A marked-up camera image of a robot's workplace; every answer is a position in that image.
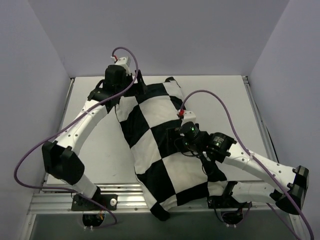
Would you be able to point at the aluminium front rail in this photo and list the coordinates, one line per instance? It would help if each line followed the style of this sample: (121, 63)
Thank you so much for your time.
(127, 198)

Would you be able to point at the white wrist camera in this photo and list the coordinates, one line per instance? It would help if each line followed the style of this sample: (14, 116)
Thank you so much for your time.
(123, 62)
(186, 116)

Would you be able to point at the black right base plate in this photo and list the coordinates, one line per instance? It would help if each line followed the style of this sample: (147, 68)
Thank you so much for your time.
(215, 202)

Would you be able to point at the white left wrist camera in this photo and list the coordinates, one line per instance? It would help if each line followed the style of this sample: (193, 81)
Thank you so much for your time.
(123, 62)

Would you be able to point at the black white checkered pillowcase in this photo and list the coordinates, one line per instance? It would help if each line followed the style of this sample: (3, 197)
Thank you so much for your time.
(168, 178)

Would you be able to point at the aluminium rail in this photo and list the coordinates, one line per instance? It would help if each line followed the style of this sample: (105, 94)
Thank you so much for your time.
(127, 198)
(265, 135)
(65, 106)

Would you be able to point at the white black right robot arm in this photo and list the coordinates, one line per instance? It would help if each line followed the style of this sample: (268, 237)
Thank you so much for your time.
(281, 185)

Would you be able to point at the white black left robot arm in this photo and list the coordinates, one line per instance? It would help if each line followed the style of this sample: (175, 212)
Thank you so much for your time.
(60, 156)

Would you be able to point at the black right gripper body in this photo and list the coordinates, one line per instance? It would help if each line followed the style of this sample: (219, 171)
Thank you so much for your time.
(172, 135)

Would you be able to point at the aluminium left side rail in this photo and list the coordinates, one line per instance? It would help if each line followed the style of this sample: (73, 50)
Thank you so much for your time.
(65, 106)

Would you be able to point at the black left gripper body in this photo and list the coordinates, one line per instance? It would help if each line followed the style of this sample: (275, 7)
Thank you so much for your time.
(136, 83)

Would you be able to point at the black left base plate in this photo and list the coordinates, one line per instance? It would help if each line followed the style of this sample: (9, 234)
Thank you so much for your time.
(80, 204)

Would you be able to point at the aluminium right side rail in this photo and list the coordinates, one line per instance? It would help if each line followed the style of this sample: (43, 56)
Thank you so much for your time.
(265, 135)

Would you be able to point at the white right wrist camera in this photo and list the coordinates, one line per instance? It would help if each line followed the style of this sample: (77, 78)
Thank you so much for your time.
(186, 116)

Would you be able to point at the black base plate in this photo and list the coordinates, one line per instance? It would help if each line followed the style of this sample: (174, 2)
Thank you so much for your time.
(80, 204)
(215, 202)

